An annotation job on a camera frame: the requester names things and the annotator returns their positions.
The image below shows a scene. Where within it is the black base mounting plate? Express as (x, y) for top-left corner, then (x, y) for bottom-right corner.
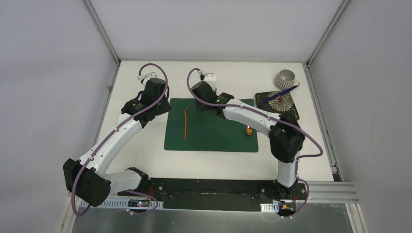
(117, 178), (308, 213)

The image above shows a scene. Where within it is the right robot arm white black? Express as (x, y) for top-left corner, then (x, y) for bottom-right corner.
(189, 81), (305, 199)

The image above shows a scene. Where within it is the orange plastic fork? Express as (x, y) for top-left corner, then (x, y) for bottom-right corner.
(184, 106), (189, 140)

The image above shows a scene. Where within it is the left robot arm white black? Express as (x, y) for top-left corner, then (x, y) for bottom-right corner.
(63, 78), (172, 207)

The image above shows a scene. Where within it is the right electronics board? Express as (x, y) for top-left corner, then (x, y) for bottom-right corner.
(278, 202), (296, 214)

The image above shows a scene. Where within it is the aluminium frame rail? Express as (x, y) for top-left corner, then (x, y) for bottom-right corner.
(303, 64), (369, 233)

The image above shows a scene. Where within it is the electronics board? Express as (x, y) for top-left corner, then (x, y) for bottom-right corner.
(278, 202), (296, 214)
(128, 199), (150, 208)

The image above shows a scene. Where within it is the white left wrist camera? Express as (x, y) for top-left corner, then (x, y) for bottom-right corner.
(137, 72), (157, 84)

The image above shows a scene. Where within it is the black floral square plate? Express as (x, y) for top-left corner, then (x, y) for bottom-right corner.
(255, 91), (300, 120)

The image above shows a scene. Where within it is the green placemat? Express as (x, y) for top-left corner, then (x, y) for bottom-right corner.
(164, 98), (258, 152)

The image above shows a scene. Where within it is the grey ribbed mug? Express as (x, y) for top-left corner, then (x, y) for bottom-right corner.
(275, 69), (300, 90)

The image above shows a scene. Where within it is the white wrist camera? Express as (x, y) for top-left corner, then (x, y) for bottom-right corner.
(137, 72), (157, 84)
(200, 73), (217, 92)

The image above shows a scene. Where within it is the blue plastic knife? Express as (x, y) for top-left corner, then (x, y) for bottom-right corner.
(262, 85), (298, 103)

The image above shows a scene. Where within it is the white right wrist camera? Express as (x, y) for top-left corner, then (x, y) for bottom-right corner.
(200, 73), (217, 92)

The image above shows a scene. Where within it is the left electronics board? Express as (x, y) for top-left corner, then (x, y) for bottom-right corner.
(128, 199), (150, 208)

